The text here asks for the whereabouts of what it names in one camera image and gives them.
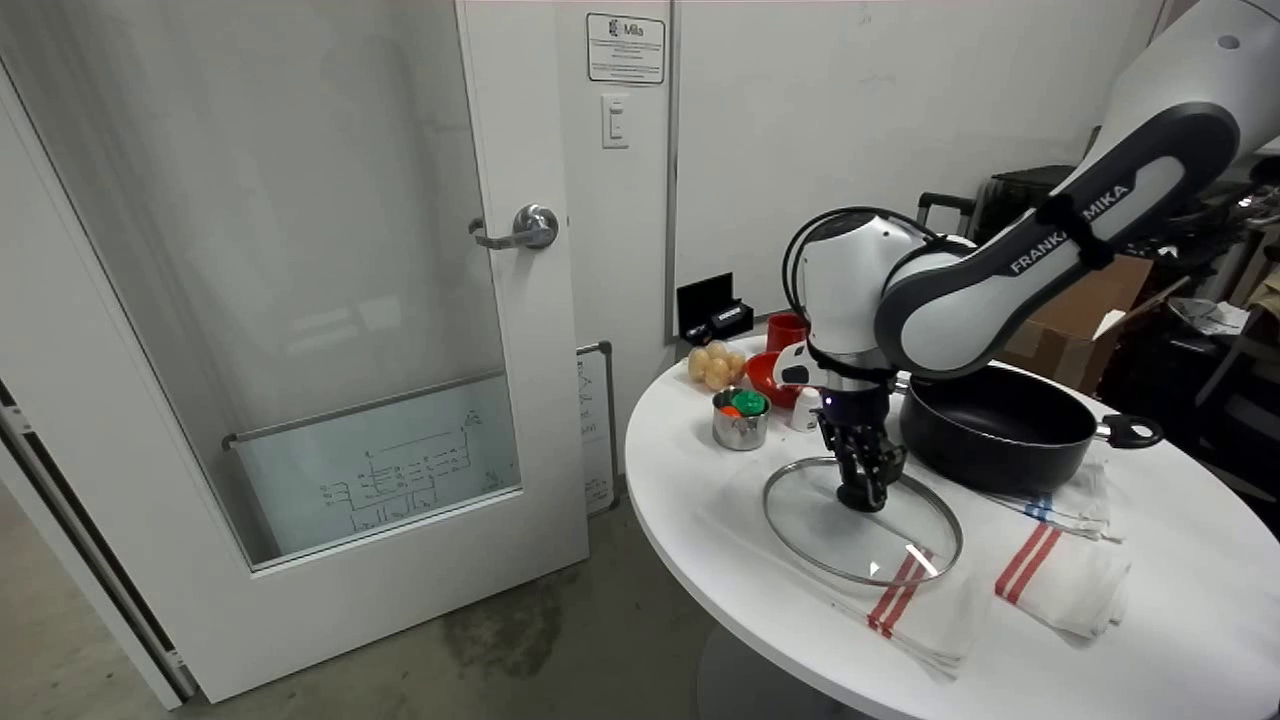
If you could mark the black marker holder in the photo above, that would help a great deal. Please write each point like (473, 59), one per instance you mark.
(705, 311)

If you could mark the dark grey suitcase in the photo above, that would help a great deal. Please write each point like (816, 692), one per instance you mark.
(938, 202)

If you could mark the glass pot lid black knob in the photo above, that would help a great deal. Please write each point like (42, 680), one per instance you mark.
(814, 525)

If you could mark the black cooking pot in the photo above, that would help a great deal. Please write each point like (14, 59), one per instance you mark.
(1002, 434)

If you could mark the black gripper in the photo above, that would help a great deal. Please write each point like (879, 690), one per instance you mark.
(854, 419)

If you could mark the small white shaker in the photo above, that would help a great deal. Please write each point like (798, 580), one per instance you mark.
(801, 409)

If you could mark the white printed sheet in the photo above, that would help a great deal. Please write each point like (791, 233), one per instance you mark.
(595, 424)

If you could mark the blue striped white towel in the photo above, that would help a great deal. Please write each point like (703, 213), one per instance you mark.
(1082, 507)

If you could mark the red bowl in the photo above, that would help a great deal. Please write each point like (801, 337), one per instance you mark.
(769, 377)

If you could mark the white wall sign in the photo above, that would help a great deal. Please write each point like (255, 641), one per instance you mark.
(625, 49)

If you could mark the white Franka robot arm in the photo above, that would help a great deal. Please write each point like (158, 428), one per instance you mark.
(1013, 265)

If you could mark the red striped white towel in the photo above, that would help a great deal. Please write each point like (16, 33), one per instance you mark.
(1082, 592)
(935, 633)

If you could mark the brown cardboard box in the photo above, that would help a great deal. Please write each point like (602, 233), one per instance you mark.
(1082, 317)

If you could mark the beige bread bun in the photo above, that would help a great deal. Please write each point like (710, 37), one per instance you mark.
(713, 366)

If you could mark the white door with glass pane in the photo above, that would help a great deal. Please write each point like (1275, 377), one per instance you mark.
(265, 265)

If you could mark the red mug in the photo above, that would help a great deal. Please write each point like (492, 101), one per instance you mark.
(781, 332)

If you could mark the white light switch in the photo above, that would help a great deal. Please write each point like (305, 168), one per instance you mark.
(613, 121)

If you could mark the green plastic toy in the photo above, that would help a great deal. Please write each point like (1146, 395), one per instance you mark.
(751, 401)

